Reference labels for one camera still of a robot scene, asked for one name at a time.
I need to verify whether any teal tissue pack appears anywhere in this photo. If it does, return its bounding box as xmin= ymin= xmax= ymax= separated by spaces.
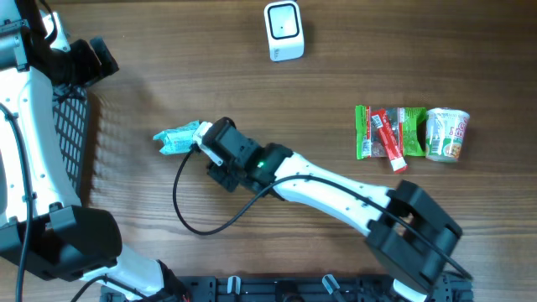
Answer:
xmin=153 ymin=121 xmax=200 ymax=155

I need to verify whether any red snack stick packet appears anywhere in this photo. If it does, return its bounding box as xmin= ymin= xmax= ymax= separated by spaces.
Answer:
xmin=371 ymin=109 xmax=408 ymax=174

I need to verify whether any green gummy candy bag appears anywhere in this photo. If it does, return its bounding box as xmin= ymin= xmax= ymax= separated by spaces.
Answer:
xmin=355 ymin=105 xmax=426 ymax=160

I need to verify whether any instant noodle cup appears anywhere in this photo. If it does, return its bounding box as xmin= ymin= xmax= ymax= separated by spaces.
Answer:
xmin=425 ymin=107 xmax=470 ymax=163

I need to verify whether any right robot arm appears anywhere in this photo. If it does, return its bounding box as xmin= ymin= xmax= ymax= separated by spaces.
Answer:
xmin=194 ymin=117 xmax=462 ymax=301

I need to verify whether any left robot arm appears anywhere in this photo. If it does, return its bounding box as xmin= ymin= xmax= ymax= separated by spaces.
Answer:
xmin=1 ymin=1 xmax=190 ymax=301

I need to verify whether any white barcode scanner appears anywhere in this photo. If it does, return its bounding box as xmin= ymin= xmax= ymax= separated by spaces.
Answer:
xmin=263 ymin=1 xmax=305 ymax=62

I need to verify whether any grey plastic basket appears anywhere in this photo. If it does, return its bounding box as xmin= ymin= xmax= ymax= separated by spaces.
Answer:
xmin=52 ymin=86 xmax=91 ymax=195

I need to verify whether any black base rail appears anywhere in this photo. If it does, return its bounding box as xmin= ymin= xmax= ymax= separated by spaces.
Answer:
xmin=99 ymin=273 xmax=474 ymax=302

